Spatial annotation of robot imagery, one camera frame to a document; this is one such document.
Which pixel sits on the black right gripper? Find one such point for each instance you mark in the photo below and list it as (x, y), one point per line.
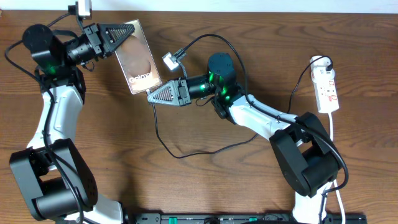
(175, 84)

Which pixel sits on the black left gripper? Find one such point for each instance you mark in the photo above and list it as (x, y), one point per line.
(100, 42)

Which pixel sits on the Galaxy S25 Ultra smartphone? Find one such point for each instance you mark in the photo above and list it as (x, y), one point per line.
(137, 62)

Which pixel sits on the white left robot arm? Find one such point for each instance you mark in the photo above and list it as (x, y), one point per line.
(54, 180)

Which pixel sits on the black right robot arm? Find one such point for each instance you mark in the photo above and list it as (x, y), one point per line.
(307, 157)

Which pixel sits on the white USB charger adapter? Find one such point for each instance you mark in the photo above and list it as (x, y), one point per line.
(320, 74)

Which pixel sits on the white power strip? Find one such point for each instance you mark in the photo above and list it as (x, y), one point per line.
(325, 93)

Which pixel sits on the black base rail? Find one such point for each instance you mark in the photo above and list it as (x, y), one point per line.
(156, 218)

